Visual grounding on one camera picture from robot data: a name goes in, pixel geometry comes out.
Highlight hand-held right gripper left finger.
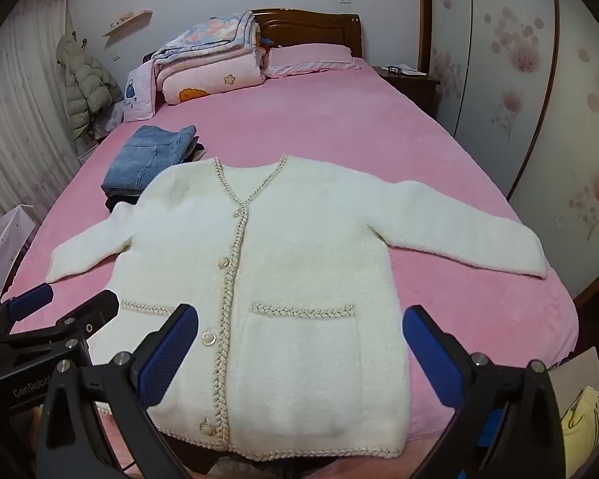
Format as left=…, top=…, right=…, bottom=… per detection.
left=36, top=303, right=200, bottom=479

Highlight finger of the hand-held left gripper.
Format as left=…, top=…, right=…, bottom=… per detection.
left=0, top=283, right=55, bottom=341
left=0, top=289, right=121, bottom=390

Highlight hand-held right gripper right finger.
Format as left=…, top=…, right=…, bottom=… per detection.
left=402, top=305, right=566, bottom=479

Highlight white fuzzy cardigan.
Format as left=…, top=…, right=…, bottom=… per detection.
left=45, top=154, right=550, bottom=462

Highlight folded dark clothes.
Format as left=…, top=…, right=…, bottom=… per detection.
left=105, top=141, right=206, bottom=210

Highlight white printed box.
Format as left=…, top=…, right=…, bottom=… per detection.
left=0, top=204, right=38, bottom=300

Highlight cardboard box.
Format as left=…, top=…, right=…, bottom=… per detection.
left=549, top=346, right=599, bottom=420

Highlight white striped curtain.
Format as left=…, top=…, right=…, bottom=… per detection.
left=0, top=0, right=81, bottom=235

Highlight yellow bag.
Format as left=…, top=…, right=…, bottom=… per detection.
left=559, top=386, right=599, bottom=479

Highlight beige puffer jacket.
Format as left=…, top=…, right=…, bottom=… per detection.
left=56, top=30, right=125, bottom=143

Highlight small pillow with blue print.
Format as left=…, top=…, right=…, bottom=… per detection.
left=122, top=62, right=158, bottom=123

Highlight pink bed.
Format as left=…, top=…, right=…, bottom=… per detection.
left=2, top=55, right=580, bottom=479

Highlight dark wooden nightstand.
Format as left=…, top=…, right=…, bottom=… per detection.
left=372, top=65, right=441, bottom=121

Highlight folded pink quilt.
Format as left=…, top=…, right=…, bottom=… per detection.
left=155, top=47, right=266, bottom=105

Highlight floral print wardrobe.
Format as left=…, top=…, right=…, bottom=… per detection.
left=419, top=0, right=599, bottom=310

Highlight pink pillow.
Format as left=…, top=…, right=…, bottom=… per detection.
left=264, top=44, right=363, bottom=79

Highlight dark wooden headboard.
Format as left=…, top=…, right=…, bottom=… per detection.
left=250, top=8, right=363, bottom=58

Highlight beige wall shelf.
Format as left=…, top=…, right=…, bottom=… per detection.
left=102, top=9, right=153, bottom=37

